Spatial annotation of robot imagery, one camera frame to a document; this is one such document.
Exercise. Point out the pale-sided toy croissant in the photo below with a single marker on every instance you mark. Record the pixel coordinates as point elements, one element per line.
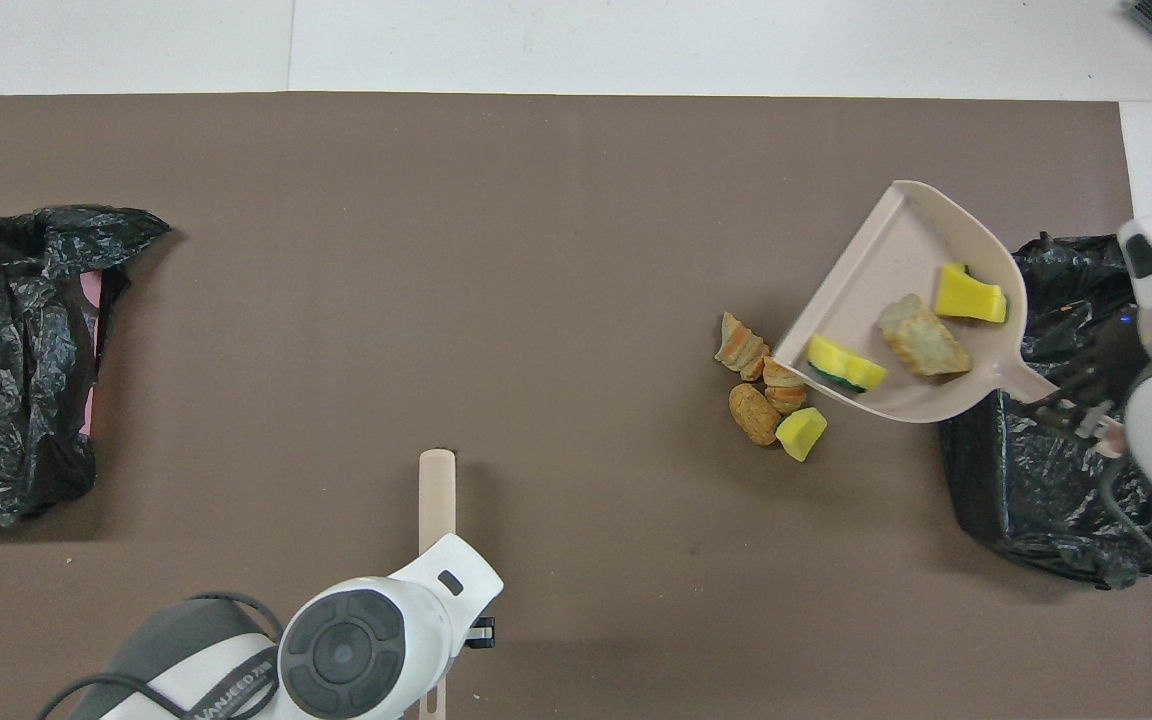
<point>924,338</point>

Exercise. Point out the striped toy croissant piece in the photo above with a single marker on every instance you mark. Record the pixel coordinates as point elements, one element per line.
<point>784,395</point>
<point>739,347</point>

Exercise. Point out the beige plastic dustpan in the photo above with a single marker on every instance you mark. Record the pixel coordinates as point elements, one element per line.
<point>896,260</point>

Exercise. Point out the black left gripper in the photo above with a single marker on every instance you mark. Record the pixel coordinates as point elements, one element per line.
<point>483,633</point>

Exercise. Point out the yellow sponge piece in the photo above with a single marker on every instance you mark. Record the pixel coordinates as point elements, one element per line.
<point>846,365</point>
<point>801,432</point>
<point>971,295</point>

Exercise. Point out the black plastic trash bag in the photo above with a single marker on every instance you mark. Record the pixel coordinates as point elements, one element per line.
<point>1016,480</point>
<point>6,400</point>

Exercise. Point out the brown toy bread roll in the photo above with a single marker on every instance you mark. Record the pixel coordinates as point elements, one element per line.
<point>753,412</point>

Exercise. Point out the brown table mat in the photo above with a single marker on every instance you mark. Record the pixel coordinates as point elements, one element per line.
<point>436,250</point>

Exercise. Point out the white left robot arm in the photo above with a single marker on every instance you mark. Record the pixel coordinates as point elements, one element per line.
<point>376,640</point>

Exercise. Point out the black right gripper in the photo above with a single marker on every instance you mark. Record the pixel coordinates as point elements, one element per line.
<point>1116,360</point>

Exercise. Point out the pink plastic bin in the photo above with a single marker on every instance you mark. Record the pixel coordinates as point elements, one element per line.
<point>92,290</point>

